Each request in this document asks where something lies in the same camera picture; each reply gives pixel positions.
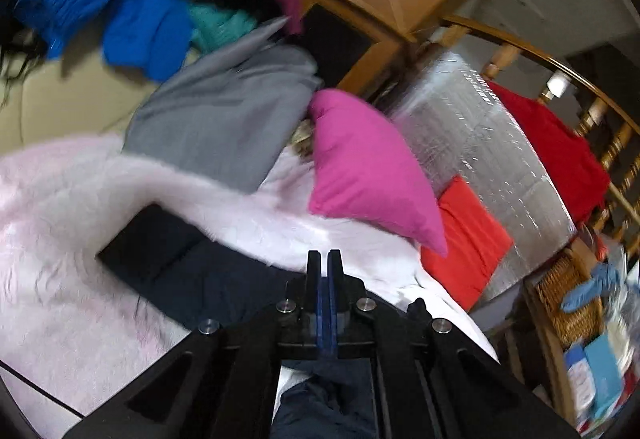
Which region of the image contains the black stringy cloth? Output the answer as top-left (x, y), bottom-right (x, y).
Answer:
top-left (0, 14), bottom-right (46, 85)

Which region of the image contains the blue and white box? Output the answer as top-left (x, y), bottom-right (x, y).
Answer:
top-left (565, 329), bottom-right (626, 425)

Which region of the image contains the beige sofa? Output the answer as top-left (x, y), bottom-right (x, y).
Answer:
top-left (0, 44), bottom-right (201, 155)

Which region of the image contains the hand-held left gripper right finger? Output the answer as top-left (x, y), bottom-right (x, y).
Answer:
top-left (327, 249), bottom-right (577, 439)

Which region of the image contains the grey garment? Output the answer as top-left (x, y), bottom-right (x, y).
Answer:
top-left (122, 16), bottom-right (326, 195)

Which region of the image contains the pale pink fluffy blanket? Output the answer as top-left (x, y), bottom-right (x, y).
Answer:
top-left (0, 134), bottom-right (501, 420)

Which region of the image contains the silver foil insulation sheet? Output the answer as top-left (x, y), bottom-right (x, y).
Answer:
top-left (380, 44), bottom-right (576, 305)

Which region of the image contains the navy blue padded garment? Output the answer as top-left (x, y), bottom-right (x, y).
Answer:
top-left (97, 203), bottom-right (416, 439)

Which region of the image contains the teal garment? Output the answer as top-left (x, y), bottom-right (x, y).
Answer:
top-left (187, 2), bottom-right (258, 55)

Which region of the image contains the black cable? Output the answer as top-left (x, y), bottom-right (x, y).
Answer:
top-left (0, 361), bottom-right (86, 420)

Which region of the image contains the bright blue garment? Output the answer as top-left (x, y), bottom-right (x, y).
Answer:
top-left (15, 0), bottom-right (196, 82)

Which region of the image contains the magenta pillow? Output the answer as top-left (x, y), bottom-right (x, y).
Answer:
top-left (306, 88), bottom-right (449, 257)

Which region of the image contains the wooden chair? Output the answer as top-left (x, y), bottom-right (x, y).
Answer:
top-left (440, 14), bottom-right (640, 245)

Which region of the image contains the brown patterned cloth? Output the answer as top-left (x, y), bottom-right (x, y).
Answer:
top-left (292, 119), bottom-right (321, 160)

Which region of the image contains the blue glove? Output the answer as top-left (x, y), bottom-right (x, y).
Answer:
top-left (560, 261), bottom-right (621, 315)

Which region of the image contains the wicker basket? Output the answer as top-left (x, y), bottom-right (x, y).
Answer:
top-left (525, 239), bottom-right (640, 430)

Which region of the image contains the red-orange pillow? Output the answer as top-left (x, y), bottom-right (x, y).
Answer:
top-left (420, 175), bottom-right (515, 312)

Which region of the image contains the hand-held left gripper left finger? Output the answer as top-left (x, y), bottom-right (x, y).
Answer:
top-left (62, 250), bottom-right (326, 439)

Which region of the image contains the red cloth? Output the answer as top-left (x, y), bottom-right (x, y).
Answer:
top-left (487, 82), bottom-right (612, 225)

